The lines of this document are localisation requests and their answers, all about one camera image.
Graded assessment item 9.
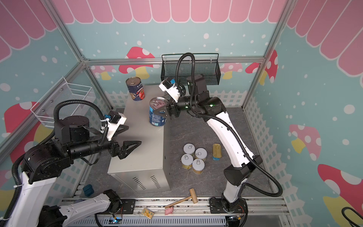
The gold sardine tin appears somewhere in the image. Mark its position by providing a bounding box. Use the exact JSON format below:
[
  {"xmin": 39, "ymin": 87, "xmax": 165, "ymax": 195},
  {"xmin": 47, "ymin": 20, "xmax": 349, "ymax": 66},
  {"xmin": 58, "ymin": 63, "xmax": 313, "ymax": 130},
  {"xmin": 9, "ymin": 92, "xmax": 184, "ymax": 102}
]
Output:
[{"xmin": 213, "ymin": 143, "xmax": 222, "ymax": 160}]

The dark blue tomato can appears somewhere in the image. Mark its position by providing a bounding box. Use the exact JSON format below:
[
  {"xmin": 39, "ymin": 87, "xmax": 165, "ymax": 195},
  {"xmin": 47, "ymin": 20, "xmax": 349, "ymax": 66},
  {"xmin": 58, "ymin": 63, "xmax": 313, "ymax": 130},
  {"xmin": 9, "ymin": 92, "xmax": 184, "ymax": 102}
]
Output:
[{"xmin": 126, "ymin": 77, "xmax": 145, "ymax": 101}]

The teal sponge block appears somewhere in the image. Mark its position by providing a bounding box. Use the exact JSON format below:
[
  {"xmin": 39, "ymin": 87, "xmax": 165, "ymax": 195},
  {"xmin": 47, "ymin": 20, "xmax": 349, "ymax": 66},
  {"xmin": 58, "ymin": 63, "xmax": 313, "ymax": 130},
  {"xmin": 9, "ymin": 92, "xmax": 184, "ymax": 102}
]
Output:
[{"xmin": 82, "ymin": 184, "xmax": 95, "ymax": 197}]

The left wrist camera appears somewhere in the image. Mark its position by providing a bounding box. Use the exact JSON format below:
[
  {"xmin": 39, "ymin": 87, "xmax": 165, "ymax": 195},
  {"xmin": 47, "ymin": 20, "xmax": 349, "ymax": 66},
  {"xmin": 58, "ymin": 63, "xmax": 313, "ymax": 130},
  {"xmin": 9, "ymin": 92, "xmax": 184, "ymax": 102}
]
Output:
[{"xmin": 101, "ymin": 111, "xmax": 127, "ymax": 141}]

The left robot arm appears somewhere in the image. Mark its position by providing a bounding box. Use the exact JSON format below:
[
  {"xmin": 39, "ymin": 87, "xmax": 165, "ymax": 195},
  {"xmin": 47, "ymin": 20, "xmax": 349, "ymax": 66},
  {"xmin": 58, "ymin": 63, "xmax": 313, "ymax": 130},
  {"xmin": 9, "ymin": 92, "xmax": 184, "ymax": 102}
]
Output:
[{"xmin": 1, "ymin": 99, "xmax": 141, "ymax": 227}]

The pink pig toy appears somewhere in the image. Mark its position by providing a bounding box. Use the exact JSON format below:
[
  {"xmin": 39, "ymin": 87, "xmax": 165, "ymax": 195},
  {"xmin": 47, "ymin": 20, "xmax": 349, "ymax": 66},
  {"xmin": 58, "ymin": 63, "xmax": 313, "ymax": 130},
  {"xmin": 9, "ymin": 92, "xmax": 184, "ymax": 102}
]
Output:
[{"xmin": 164, "ymin": 207, "xmax": 174, "ymax": 215}]

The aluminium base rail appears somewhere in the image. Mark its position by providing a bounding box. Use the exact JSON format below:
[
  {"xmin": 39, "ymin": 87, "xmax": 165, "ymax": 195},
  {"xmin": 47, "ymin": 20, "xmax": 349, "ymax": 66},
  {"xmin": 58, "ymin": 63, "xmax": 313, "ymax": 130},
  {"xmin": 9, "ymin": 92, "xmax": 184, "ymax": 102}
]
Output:
[{"xmin": 60, "ymin": 196, "xmax": 293, "ymax": 227}]

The blue soup can pink lid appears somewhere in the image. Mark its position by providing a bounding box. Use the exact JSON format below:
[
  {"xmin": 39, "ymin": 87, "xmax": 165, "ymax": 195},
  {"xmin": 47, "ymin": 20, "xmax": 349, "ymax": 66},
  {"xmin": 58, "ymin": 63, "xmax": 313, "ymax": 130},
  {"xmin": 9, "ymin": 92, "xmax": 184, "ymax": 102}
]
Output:
[{"xmin": 149, "ymin": 97, "xmax": 167, "ymax": 127}]

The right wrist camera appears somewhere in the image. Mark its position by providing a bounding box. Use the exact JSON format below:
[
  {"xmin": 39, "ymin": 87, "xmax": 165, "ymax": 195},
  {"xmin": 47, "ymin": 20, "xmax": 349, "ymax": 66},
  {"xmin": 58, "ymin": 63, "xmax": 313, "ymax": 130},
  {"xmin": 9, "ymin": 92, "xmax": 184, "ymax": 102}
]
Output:
[{"xmin": 159, "ymin": 77, "xmax": 186, "ymax": 103}]

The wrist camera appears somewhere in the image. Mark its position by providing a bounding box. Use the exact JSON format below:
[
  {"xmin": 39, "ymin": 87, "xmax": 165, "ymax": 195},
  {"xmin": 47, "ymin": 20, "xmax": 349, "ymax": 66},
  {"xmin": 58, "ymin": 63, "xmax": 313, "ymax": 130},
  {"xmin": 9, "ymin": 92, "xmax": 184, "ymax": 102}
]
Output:
[
  {"xmin": 101, "ymin": 111, "xmax": 127, "ymax": 141},
  {"xmin": 159, "ymin": 77, "xmax": 186, "ymax": 103}
]

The black mesh wall basket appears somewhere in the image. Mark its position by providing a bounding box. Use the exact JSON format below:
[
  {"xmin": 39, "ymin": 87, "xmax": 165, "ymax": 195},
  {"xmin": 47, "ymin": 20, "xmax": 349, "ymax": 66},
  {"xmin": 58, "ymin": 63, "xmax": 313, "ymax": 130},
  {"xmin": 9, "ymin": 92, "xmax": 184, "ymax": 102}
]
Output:
[{"xmin": 161, "ymin": 53, "xmax": 221, "ymax": 86}]

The green circuit board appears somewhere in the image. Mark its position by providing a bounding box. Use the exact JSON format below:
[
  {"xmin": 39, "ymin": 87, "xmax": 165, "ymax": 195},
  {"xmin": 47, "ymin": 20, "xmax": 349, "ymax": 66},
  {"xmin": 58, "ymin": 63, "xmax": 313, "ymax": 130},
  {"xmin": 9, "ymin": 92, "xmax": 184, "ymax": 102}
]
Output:
[{"xmin": 109, "ymin": 217, "xmax": 123, "ymax": 225}]

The yellow toy block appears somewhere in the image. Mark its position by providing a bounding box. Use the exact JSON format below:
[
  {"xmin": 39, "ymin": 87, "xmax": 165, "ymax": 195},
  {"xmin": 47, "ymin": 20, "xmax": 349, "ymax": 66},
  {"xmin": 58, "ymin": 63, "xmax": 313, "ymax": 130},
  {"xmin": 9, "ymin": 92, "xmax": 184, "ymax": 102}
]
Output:
[{"xmin": 141, "ymin": 208, "xmax": 155, "ymax": 219}]

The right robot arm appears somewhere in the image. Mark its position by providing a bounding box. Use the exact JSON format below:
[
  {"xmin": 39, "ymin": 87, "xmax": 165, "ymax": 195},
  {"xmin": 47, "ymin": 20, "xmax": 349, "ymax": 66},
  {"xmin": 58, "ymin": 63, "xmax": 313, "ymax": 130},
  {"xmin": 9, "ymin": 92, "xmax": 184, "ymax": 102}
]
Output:
[{"xmin": 159, "ymin": 53, "xmax": 283, "ymax": 218}]

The grey metal counter cabinet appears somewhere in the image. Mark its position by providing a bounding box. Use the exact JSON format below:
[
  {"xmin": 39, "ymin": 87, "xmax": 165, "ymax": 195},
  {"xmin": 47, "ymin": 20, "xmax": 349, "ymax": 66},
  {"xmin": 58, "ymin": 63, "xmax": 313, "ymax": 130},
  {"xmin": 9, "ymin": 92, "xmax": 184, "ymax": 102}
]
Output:
[{"xmin": 108, "ymin": 85, "xmax": 171, "ymax": 194}]

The white mesh wall basket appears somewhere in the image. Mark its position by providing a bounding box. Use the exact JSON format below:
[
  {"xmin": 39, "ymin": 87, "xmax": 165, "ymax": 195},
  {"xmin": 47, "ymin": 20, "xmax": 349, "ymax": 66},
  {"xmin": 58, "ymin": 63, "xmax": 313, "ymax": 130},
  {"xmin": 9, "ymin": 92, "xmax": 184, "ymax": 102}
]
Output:
[{"xmin": 30, "ymin": 77, "xmax": 96, "ymax": 128}]

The small yellow can white lid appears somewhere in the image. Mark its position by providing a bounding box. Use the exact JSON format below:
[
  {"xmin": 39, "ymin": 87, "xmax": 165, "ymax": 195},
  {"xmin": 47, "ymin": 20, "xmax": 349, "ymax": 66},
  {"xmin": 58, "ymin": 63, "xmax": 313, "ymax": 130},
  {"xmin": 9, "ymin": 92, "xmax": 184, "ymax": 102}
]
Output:
[
  {"xmin": 192, "ymin": 159, "xmax": 205, "ymax": 175},
  {"xmin": 195, "ymin": 148, "xmax": 208, "ymax": 161},
  {"xmin": 183, "ymin": 143, "xmax": 196, "ymax": 157},
  {"xmin": 181, "ymin": 154, "xmax": 194, "ymax": 169}
]

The wooden toy mallet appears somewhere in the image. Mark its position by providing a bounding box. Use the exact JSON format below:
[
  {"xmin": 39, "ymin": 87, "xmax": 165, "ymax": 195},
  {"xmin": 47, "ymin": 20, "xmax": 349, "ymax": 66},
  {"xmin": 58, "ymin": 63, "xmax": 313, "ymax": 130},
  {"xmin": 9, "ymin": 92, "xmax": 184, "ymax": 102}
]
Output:
[{"xmin": 164, "ymin": 188, "xmax": 198, "ymax": 209}]

